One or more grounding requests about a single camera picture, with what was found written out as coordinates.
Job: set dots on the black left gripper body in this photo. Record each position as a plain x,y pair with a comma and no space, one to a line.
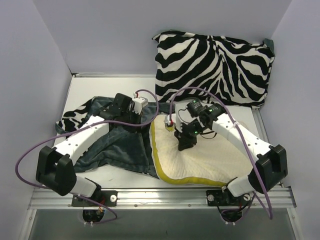
132,120

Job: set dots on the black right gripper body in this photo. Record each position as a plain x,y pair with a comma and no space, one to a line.
186,136

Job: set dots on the cream quilted pillow yellow trim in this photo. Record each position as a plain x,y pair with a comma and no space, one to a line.
211,162

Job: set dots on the grey zebra pillowcase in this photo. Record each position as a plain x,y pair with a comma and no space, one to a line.
119,148

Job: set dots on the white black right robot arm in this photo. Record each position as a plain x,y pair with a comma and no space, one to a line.
217,118

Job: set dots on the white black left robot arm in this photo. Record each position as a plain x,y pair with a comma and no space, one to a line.
55,166

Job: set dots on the zebra print pillow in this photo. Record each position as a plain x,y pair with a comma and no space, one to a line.
190,65

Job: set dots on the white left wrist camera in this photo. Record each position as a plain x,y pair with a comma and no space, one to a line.
138,103

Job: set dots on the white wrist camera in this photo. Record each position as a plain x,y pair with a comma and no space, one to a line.
138,103
173,122

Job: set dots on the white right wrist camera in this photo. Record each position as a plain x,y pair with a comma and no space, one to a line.
173,122

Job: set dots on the aluminium back rail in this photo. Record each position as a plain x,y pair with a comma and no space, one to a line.
89,75

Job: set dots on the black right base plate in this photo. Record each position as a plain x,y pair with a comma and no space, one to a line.
223,198

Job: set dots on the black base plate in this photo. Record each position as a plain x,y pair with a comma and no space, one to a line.
105,197
223,198

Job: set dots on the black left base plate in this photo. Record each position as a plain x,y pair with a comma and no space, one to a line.
105,197

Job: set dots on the aluminium front rail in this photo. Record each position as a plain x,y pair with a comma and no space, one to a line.
156,198

